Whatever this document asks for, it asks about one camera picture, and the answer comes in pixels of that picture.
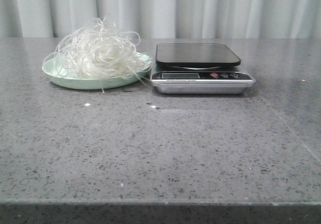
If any silver digital kitchen scale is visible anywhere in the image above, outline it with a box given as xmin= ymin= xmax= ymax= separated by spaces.
xmin=150 ymin=43 xmax=256 ymax=95

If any light green plate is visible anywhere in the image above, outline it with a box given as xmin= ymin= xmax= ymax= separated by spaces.
xmin=42 ymin=54 xmax=152 ymax=90

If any white vermicelli noodle bundle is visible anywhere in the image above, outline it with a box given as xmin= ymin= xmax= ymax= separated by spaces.
xmin=43 ymin=15 xmax=152 ymax=79

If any white pleated curtain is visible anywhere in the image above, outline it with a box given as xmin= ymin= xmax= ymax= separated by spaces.
xmin=1 ymin=0 xmax=320 ymax=39

